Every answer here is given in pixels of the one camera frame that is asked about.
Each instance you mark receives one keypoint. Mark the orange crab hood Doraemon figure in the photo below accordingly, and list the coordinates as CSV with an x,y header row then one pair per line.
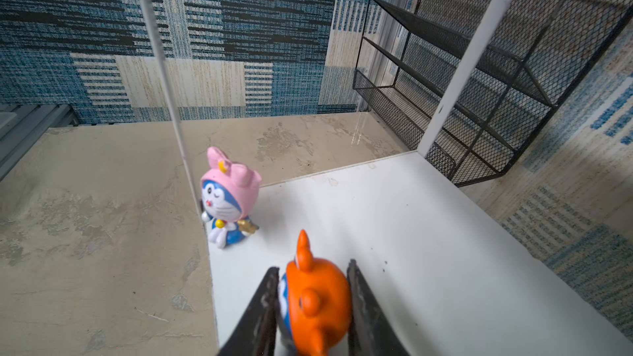
x,y
315,304

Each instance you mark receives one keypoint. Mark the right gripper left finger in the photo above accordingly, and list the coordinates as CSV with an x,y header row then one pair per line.
x,y
255,333

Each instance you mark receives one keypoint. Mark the black wire mesh rack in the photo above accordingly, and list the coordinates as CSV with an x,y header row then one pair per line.
x,y
539,53

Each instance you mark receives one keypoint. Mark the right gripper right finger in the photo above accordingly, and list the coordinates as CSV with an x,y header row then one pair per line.
x,y
370,332

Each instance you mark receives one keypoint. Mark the pink hood Doraemon figure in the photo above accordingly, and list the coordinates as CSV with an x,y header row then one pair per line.
x,y
229,192

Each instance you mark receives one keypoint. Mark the white two-tier shelf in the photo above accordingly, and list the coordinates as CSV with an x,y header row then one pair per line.
x,y
522,264

